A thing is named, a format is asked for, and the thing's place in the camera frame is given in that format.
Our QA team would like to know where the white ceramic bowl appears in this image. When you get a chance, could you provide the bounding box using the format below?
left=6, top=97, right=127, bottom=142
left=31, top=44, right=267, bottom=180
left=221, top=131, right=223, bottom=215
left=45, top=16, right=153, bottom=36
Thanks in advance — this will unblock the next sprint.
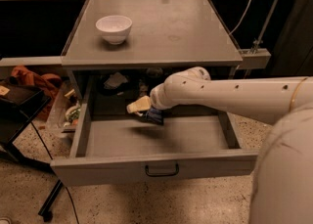
left=96, top=15, right=133, bottom=45

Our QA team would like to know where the grey cabinet counter unit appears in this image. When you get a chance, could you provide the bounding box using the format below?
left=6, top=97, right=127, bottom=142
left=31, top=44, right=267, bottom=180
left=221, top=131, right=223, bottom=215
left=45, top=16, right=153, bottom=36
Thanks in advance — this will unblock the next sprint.
left=60, top=0, right=244, bottom=105

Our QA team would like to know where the clear plastic bin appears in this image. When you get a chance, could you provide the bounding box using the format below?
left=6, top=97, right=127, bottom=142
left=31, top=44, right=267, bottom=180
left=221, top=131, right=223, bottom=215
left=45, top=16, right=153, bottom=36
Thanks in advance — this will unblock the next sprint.
left=46, top=80, right=79, bottom=139

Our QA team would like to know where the black rolling stand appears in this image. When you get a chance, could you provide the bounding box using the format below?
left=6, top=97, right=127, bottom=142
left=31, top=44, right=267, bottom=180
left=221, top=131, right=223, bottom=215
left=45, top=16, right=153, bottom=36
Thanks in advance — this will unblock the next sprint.
left=0, top=78, right=65, bottom=223

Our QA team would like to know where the black floor cable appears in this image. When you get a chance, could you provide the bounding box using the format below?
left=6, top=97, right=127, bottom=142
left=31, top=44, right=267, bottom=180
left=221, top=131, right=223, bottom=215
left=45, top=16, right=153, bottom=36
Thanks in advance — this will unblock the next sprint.
left=30, top=120, right=81, bottom=224

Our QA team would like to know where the blue chip bag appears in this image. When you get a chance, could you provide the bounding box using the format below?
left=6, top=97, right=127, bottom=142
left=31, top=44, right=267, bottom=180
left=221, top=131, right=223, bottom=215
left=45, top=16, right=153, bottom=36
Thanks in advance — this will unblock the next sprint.
left=141, top=107, right=163, bottom=125

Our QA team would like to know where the grey open drawer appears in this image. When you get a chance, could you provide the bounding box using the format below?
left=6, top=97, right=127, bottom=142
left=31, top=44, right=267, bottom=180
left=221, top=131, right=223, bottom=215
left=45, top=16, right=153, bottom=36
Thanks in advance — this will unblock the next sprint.
left=51, top=76, right=258, bottom=187

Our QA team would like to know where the orange cloth on floor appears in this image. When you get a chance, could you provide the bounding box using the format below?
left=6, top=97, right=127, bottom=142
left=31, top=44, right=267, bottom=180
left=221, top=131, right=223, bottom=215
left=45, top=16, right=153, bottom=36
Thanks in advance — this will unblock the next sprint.
left=11, top=66, right=63, bottom=120

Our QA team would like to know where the black drawer handle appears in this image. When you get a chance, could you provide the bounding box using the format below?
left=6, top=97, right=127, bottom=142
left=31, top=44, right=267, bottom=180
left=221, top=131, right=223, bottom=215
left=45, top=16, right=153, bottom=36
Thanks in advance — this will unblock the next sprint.
left=145, top=163, right=180, bottom=178

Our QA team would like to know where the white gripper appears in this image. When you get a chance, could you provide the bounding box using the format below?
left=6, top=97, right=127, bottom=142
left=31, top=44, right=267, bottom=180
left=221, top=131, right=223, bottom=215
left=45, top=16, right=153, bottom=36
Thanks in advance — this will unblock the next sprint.
left=126, top=84, right=171, bottom=113

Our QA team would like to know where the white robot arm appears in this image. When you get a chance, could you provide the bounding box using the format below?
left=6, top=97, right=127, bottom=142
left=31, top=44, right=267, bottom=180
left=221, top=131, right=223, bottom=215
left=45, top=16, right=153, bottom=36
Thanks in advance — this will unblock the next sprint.
left=126, top=67, right=313, bottom=224

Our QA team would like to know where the metal diagonal rod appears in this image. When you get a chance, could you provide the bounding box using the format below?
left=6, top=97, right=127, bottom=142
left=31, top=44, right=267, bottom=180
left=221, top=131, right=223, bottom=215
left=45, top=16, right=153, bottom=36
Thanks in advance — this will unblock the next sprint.
left=250, top=0, right=279, bottom=54

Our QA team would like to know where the crumpled grey item in cabinet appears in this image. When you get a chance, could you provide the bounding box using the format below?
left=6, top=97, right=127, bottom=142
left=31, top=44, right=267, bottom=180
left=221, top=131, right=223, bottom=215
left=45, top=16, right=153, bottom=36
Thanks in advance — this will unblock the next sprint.
left=104, top=72, right=128, bottom=90

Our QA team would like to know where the white power cable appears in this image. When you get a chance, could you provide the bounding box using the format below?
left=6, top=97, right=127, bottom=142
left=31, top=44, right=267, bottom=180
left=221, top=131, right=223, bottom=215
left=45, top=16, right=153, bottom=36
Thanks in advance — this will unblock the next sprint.
left=227, top=0, right=254, bottom=37

